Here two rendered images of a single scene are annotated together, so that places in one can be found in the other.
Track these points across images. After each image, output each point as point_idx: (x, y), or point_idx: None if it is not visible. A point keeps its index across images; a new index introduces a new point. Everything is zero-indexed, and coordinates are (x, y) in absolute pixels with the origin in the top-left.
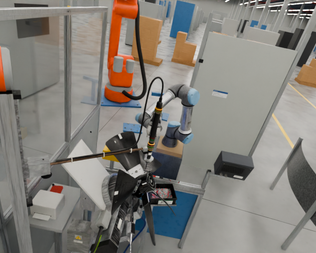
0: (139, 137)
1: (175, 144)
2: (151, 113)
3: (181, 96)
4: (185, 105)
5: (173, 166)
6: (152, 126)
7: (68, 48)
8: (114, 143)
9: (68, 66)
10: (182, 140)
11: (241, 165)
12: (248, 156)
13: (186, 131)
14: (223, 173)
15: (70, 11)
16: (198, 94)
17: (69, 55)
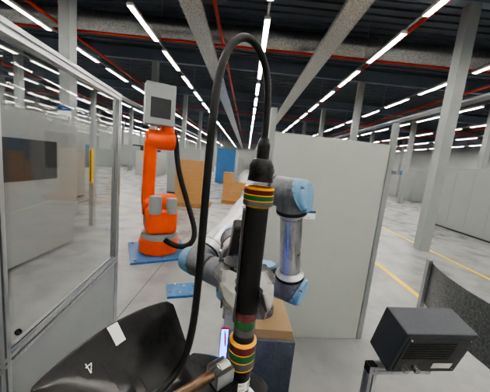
0: (192, 329)
1: (272, 309)
2: (218, 242)
3: (278, 197)
4: (290, 215)
5: (278, 365)
6: (241, 269)
7: None
8: (82, 379)
9: None
10: (290, 297)
11: (450, 336)
12: (445, 309)
13: (296, 276)
14: (408, 365)
15: None
16: (312, 187)
17: None
